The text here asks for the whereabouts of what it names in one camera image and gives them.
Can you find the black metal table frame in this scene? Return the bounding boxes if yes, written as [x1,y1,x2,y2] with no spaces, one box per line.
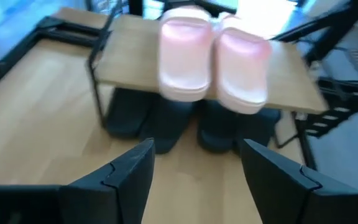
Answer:
[0,14,358,170]

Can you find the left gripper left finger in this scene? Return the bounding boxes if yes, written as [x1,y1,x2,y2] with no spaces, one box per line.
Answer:
[59,138,156,224]

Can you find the black rubber slide sandal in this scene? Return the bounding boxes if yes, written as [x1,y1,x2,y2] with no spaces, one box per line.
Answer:
[234,106,282,157]
[105,88,151,140]
[196,98,242,154]
[139,92,196,155]

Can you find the wooden shelf with black legs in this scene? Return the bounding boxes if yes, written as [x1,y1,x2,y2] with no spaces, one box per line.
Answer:
[86,13,329,149]

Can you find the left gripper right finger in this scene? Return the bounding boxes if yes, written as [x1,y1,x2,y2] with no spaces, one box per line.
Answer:
[240,139,358,224]

